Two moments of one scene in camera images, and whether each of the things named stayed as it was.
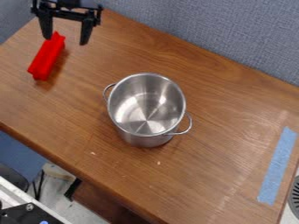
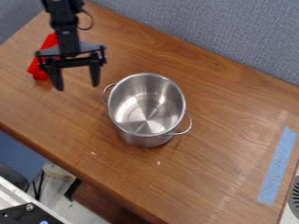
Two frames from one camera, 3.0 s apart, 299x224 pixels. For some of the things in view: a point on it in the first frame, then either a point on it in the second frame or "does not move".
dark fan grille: [294, 198] does not move
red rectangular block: [47, 57] does not move
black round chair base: [14, 177] does not move
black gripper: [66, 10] → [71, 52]
